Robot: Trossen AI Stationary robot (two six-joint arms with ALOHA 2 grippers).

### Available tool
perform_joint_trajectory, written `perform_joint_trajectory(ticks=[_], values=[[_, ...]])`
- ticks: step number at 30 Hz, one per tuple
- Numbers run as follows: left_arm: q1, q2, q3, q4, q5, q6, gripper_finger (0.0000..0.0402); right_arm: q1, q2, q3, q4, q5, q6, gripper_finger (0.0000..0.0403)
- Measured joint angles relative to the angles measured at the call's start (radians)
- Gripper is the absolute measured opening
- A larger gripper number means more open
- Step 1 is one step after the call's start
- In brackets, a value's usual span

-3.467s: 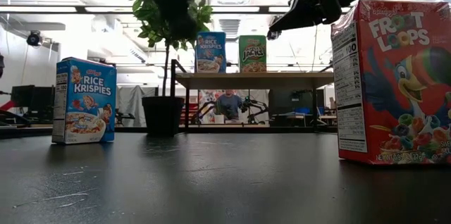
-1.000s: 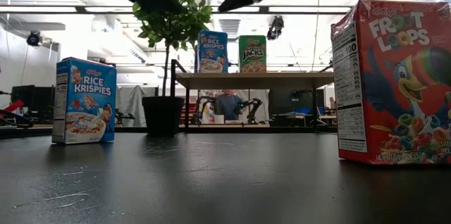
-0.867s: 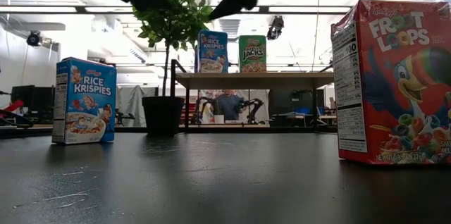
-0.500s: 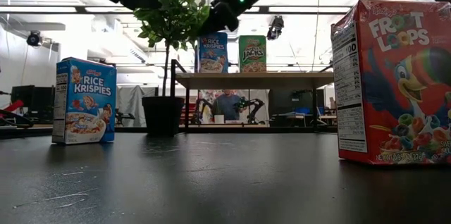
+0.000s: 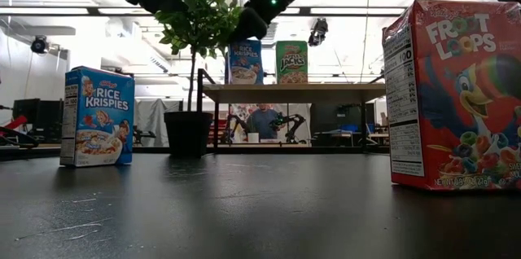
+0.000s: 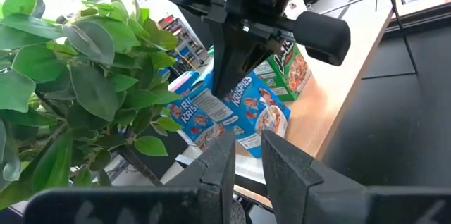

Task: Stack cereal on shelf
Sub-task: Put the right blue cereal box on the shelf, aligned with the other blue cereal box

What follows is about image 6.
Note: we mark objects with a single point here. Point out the green leafy artificial tree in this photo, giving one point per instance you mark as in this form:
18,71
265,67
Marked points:
91,86

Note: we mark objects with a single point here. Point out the wooden shelf with black frame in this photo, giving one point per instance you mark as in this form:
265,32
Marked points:
334,86

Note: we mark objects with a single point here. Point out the storage rack with coloured bins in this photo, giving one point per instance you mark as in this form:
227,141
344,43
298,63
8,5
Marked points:
186,44

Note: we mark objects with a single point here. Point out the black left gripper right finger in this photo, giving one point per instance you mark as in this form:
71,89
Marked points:
292,188

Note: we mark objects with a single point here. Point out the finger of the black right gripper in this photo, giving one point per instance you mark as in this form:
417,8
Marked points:
257,55
227,58

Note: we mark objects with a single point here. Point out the Rice Krispies cereal box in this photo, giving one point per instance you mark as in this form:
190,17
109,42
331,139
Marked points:
186,115
260,111

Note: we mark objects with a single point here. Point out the Apple Jacks cereal box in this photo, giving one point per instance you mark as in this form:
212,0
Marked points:
294,76

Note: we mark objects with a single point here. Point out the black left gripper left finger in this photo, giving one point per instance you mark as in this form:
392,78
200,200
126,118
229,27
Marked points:
211,188

